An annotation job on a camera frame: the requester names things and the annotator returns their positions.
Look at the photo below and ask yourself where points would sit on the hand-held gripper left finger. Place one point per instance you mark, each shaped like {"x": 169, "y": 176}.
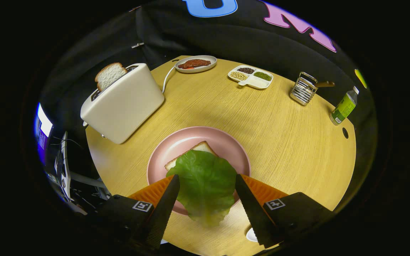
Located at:
{"x": 162, "y": 213}

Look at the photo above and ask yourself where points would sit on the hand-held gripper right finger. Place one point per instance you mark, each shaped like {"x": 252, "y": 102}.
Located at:
{"x": 253, "y": 213}

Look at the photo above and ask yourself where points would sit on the green lettuce leaf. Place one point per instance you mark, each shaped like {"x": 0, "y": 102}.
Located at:
{"x": 205, "y": 185}

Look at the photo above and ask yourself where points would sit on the toasted bread slice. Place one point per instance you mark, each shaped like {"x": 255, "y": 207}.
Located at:
{"x": 109, "y": 74}

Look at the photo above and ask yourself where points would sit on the white flat plate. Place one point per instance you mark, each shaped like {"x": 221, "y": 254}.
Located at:
{"x": 251, "y": 235}

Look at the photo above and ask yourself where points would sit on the white bread slice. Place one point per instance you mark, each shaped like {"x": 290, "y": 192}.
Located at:
{"x": 198, "y": 148}

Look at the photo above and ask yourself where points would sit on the pink round plate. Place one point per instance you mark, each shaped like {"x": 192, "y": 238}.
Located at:
{"x": 183, "y": 140}

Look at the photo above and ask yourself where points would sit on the cream white toaster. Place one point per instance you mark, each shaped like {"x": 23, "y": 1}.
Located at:
{"x": 126, "y": 103}

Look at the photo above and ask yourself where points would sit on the white divided bean dish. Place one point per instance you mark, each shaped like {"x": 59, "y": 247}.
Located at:
{"x": 258, "y": 82}

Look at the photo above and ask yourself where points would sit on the green label bottle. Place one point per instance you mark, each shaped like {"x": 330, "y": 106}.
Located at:
{"x": 343, "y": 108}

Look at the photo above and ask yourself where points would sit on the small grey oval plate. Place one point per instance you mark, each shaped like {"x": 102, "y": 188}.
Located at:
{"x": 190, "y": 70}

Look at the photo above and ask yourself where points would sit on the red-brown meat slice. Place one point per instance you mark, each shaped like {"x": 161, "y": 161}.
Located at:
{"x": 194, "y": 63}

